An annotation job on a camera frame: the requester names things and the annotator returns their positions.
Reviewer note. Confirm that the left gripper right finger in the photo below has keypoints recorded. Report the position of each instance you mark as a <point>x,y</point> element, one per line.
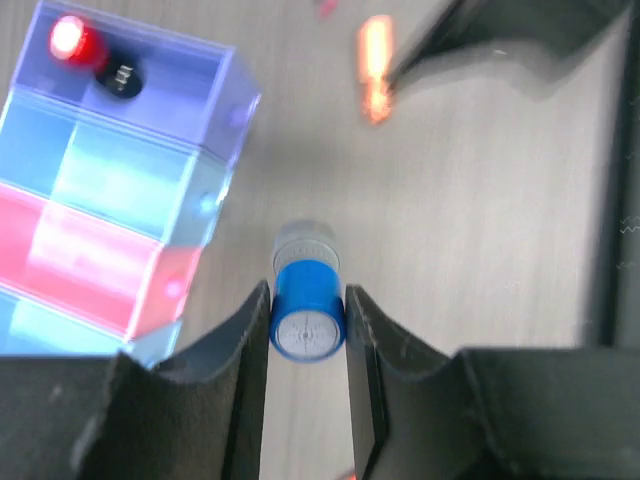
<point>486,413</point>

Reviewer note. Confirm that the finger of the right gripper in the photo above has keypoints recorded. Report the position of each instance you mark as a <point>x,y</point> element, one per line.
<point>548,39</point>

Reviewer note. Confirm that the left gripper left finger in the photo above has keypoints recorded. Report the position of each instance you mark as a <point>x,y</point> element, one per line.
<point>197,415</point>

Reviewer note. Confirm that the light blue front bin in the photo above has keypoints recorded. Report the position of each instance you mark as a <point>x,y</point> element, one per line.
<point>29,328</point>

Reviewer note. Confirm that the light blue bin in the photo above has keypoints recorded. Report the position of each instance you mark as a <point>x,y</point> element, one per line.
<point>29,328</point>
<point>154,187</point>

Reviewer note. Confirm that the red pen refill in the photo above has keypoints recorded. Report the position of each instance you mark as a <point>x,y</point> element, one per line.
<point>325,7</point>

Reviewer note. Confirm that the blue small object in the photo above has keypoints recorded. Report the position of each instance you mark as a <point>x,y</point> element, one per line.
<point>307,315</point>

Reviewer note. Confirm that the purple plastic bin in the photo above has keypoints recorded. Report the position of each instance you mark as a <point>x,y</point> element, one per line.
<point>194,91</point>

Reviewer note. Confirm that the red black stamp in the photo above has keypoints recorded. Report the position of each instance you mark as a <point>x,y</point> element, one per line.
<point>76,43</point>

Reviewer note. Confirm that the pink plastic bin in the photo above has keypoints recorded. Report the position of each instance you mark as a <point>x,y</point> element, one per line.
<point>104,274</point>

